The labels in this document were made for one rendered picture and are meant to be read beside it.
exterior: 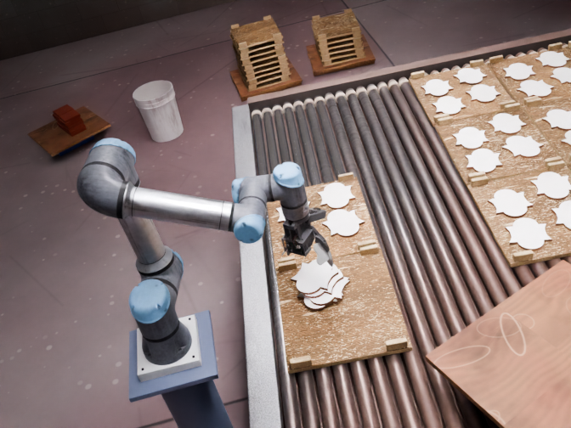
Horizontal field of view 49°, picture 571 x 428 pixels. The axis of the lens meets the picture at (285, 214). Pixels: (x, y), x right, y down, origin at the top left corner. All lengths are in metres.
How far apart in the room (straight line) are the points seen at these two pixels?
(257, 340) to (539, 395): 0.79
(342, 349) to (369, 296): 0.21
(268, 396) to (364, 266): 0.53
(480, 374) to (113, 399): 1.99
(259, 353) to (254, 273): 0.34
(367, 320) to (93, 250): 2.47
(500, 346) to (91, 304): 2.51
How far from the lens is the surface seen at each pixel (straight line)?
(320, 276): 1.93
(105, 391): 3.21
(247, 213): 1.57
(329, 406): 1.72
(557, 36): 3.25
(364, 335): 1.82
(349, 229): 2.13
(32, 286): 3.99
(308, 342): 1.83
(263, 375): 1.82
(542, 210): 2.20
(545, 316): 1.74
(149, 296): 1.84
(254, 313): 1.97
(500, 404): 1.57
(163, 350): 1.92
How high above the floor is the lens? 2.34
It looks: 38 degrees down
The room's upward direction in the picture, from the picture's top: 13 degrees counter-clockwise
